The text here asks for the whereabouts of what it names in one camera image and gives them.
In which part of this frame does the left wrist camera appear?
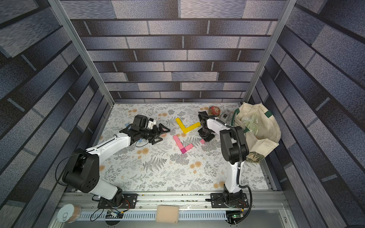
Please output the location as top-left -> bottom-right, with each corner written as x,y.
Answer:
133,115 -> 157,129

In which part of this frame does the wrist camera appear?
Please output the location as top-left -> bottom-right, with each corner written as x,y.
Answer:
198,111 -> 210,123
133,115 -> 157,129

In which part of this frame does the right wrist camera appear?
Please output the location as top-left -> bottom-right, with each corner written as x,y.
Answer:
198,111 -> 210,123

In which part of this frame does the pink block three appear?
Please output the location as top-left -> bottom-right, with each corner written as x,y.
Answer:
176,142 -> 184,150

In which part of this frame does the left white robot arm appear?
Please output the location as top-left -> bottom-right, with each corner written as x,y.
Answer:
62,123 -> 170,208

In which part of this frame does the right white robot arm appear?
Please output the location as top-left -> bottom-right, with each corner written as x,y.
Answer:
198,112 -> 249,207

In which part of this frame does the beige sponge pad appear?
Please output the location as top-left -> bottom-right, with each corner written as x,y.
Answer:
156,205 -> 179,224

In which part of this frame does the floral table mat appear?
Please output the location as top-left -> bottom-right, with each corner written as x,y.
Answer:
92,102 -> 269,192

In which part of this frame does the pink block two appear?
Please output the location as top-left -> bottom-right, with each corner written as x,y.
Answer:
185,143 -> 194,151

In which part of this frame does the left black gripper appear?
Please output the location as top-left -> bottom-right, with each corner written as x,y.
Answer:
139,123 -> 171,143

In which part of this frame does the aluminium rail base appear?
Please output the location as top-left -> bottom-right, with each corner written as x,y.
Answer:
56,190 -> 297,228

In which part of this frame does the pink block five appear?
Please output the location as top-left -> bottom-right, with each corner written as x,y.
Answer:
173,135 -> 181,143

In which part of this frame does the small white box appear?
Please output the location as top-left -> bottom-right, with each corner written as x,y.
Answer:
220,110 -> 231,123

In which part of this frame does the round red lid tin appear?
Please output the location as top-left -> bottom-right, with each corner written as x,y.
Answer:
208,106 -> 221,116

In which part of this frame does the cream tote bag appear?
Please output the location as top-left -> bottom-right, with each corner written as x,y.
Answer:
232,103 -> 281,163

